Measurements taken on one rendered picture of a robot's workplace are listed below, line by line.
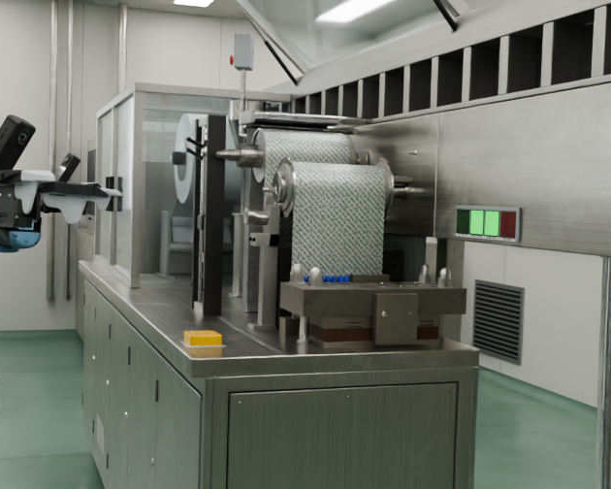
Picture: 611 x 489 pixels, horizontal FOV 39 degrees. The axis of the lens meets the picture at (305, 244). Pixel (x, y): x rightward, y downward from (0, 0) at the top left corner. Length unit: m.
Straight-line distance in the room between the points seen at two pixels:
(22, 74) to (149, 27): 1.13
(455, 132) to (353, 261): 0.39
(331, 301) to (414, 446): 0.37
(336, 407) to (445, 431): 0.27
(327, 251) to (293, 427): 0.46
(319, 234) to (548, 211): 0.61
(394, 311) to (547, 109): 0.55
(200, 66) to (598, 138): 6.36
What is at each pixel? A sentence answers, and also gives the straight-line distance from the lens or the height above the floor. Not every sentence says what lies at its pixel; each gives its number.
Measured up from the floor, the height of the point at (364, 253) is 1.09.
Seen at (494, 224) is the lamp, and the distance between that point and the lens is 1.84.
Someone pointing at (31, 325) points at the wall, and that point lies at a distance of 7.58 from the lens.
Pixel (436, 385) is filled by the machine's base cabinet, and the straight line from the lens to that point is 1.95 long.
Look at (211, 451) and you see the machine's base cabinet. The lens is 1.80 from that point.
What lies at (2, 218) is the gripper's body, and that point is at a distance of 1.30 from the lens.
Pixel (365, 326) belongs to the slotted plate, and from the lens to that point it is 1.92.
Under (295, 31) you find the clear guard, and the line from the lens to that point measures 2.89.
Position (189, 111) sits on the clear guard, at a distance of 3.04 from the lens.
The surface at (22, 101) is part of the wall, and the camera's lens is 7.53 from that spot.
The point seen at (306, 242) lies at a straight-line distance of 2.05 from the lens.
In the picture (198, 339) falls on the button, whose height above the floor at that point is 0.92.
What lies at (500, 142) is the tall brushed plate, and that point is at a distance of 1.85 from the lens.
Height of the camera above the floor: 1.22
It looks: 3 degrees down
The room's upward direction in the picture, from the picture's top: 2 degrees clockwise
